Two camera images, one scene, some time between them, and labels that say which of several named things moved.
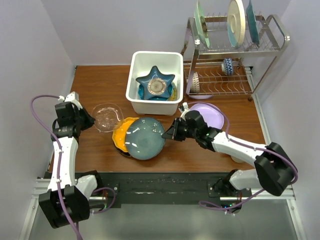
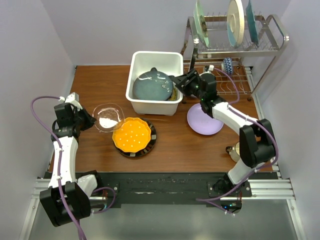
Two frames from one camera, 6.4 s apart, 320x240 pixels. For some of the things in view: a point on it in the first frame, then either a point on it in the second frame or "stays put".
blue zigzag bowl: (227, 66) stays put
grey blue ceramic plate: (144, 139) to (153, 85)
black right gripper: (172, 133) to (192, 76)
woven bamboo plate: (173, 96) stays put
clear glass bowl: (106, 116) stays put
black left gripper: (89, 120) stays put
